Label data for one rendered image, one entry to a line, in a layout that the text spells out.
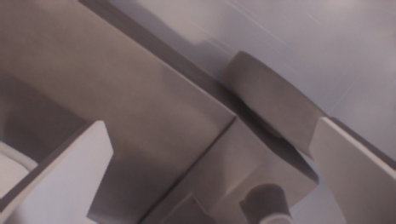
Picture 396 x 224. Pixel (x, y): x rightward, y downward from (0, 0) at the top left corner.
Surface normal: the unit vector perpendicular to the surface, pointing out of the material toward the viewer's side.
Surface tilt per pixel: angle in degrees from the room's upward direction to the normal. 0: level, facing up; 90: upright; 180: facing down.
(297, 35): 0
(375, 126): 0
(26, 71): 0
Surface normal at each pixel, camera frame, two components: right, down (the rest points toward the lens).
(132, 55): 0.03, 0.39
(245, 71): -0.70, -0.37
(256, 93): -0.60, -0.13
